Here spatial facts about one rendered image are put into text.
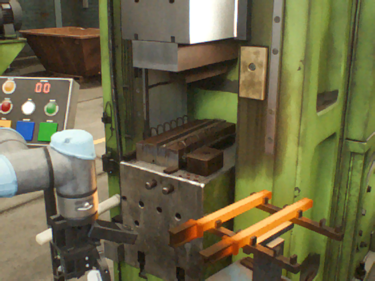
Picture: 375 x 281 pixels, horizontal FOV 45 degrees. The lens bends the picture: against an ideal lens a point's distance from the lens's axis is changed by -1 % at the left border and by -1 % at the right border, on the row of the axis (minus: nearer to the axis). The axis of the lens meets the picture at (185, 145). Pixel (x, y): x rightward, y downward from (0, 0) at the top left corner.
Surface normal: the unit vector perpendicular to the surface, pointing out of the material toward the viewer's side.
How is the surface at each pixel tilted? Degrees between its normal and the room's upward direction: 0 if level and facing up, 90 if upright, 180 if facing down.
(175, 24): 90
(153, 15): 90
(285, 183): 90
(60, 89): 60
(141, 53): 90
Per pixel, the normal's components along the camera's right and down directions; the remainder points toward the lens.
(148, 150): -0.58, 0.26
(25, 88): -0.15, -0.20
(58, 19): 0.78, 0.20
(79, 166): 0.47, 0.29
